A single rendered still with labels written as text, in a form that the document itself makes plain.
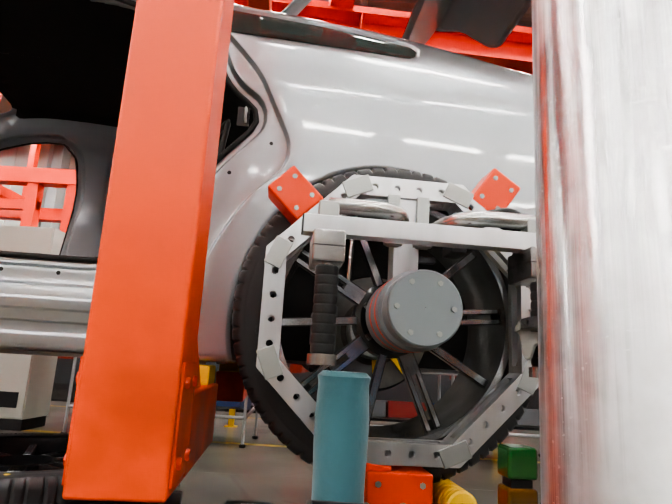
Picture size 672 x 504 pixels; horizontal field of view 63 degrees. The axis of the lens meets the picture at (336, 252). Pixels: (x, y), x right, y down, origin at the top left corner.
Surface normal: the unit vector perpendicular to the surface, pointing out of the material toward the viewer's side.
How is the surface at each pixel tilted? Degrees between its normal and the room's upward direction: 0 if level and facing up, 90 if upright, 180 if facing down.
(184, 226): 90
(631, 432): 86
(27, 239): 90
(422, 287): 90
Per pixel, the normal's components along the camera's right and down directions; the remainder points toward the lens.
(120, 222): 0.11, -0.20
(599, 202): -0.74, -0.25
